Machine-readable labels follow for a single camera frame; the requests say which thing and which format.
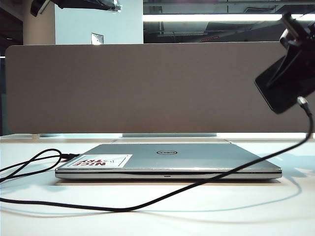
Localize black smartphone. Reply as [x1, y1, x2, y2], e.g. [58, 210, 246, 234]
[254, 45, 315, 115]

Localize brown desk divider panel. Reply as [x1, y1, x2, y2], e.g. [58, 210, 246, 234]
[5, 43, 315, 135]

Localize silver Dell laptop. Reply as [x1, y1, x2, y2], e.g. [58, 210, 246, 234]
[54, 143, 283, 179]

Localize white desk cable flap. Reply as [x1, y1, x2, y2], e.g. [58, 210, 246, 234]
[109, 139, 234, 146]

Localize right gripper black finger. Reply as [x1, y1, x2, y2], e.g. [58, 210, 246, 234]
[266, 48, 296, 88]

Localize white ceiling light strip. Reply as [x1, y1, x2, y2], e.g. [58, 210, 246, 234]
[142, 14, 315, 23]

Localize white red laptop sticker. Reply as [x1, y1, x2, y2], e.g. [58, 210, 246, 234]
[66, 154, 133, 169]

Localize black charging cable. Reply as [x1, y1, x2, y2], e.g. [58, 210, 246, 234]
[0, 96, 315, 211]

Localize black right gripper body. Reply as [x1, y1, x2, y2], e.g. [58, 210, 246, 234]
[279, 12, 315, 50]

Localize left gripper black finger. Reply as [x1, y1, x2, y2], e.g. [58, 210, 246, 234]
[50, 0, 123, 13]

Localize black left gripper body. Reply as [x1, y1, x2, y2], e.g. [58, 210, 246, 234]
[29, 0, 53, 18]

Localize silver wall plate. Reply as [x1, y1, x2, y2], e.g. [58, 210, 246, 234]
[91, 32, 104, 45]

